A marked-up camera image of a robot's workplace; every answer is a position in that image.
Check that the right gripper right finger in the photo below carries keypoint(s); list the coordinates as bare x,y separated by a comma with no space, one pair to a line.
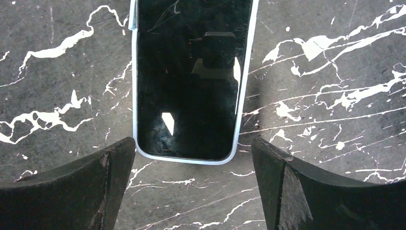
297,195

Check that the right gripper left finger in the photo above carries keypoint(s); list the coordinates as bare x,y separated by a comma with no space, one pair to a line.
85,194

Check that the blue case phone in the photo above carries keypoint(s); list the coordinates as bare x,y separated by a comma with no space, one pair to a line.
190,61

